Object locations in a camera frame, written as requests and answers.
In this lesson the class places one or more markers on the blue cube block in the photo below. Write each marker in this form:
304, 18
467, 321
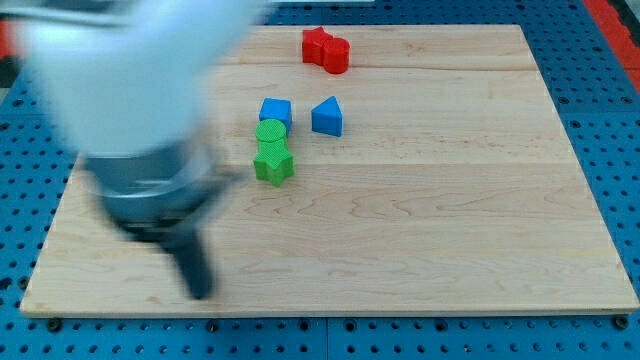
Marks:
278, 109

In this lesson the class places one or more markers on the red star block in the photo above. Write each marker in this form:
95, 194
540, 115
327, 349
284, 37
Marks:
313, 41

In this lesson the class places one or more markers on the blue triangle block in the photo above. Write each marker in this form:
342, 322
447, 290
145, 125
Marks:
327, 118

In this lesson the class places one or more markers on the green cylinder block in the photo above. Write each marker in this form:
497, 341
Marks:
271, 136

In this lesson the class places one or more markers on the wooden board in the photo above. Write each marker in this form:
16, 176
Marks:
453, 191

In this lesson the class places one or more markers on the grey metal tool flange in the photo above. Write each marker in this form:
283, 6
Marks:
159, 194

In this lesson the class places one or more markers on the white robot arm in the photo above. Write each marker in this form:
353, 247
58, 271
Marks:
123, 81

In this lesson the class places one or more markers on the red cylinder block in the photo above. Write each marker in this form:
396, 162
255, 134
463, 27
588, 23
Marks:
336, 55

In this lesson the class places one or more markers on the green star block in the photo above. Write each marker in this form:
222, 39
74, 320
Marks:
273, 162

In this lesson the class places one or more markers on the black pusher stick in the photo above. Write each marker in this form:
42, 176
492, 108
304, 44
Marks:
183, 242

